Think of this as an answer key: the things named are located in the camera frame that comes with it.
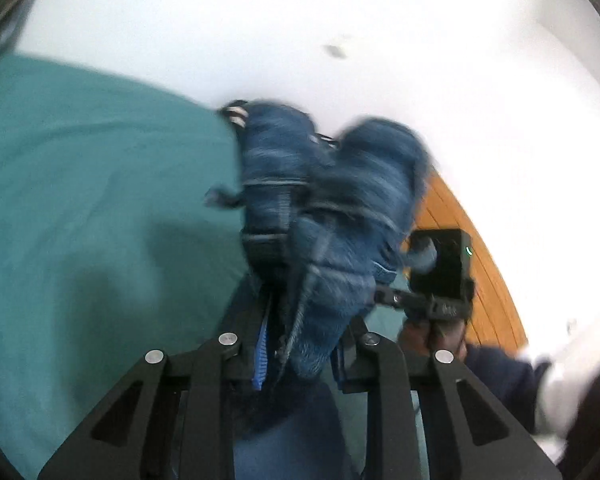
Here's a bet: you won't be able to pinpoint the person's right forearm dark sleeve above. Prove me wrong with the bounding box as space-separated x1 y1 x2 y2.
464 343 552 436

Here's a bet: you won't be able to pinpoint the green bed sheet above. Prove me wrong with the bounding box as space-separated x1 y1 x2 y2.
0 54 431 480

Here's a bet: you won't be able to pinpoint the person's right hand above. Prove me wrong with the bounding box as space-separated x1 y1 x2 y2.
398 317 469 362

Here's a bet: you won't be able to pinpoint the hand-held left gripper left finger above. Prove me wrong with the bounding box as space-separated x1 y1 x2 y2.
37 294 272 480

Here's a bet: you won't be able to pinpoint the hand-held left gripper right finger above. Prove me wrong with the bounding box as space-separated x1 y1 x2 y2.
330 319 564 480

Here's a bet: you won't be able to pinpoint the white cloth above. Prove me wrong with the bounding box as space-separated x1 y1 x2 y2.
525 320 600 461

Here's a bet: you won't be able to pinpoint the blue denim jeans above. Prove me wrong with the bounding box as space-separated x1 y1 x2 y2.
204 100 432 480

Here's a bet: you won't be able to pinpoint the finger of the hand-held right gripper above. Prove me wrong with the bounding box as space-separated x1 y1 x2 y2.
374 284 432 313

